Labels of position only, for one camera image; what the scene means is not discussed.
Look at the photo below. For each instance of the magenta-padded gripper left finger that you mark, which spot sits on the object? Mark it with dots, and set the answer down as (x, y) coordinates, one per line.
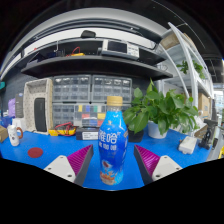
(63, 166)

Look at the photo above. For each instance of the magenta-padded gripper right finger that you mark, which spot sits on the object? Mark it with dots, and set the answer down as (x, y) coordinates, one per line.
(164, 166)

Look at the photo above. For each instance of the blue drink bottle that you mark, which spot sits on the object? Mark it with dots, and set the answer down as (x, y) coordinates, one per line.
(113, 143)

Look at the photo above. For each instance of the flat round red coaster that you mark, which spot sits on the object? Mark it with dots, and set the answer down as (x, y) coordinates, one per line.
(35, 152)

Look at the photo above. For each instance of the white power adapter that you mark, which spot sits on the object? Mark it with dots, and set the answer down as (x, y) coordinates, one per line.
(187, 145)

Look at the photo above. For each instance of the yellow multimeter with red leads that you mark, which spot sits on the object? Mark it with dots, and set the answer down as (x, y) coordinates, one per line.
(63, 131)

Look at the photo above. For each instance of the black box with white label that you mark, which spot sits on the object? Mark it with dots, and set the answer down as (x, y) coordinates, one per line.
(87, 134)

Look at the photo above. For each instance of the flat black case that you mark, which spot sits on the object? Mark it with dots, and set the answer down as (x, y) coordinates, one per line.
(134, 136)

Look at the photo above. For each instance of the black clamp stand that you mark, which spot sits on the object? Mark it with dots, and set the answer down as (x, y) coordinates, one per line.
(207, 135)

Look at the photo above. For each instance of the green potted plant, white pot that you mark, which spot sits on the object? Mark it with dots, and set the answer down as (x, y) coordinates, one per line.
(160, 110)

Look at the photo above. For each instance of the clear organizer with coloured parts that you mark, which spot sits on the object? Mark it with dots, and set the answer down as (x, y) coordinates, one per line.
(90, 116)

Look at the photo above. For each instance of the white perforated tray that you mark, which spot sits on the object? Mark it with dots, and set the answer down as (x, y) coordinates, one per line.
(29, 106)

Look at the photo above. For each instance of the blue box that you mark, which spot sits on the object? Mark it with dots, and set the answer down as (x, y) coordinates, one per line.
(5, 122)

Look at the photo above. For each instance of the dark grey upright box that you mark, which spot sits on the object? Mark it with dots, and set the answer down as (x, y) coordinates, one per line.
(19, 106)

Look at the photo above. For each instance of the white metal shelf unit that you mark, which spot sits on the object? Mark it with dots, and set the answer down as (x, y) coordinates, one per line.
(191, 76)

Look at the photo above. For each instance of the black workbench shelf unit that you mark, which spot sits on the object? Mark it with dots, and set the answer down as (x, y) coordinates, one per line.
(96, 63)

